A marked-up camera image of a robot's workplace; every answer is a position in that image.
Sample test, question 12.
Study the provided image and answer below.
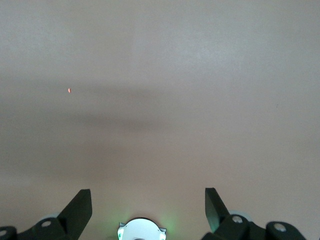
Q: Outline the brown table cloth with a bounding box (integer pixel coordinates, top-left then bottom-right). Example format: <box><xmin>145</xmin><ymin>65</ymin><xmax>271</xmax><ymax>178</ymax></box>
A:
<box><xmin>0</xmin><ymin>0</ymin><xmax>320</xmax><ymax>240</ymax></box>

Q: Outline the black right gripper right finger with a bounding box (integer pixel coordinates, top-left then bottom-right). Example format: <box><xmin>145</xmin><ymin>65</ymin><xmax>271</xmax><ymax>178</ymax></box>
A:
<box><xmin>201</xmin><ymin>187</ymin><xmax>307</xmax><ymax>240</ymax></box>

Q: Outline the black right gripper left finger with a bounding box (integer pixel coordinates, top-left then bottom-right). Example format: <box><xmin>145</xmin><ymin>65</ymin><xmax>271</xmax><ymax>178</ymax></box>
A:
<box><xmin>0</xmin><ymin>188</ymin><xmax>93</xmax><ymax>240</ymax></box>

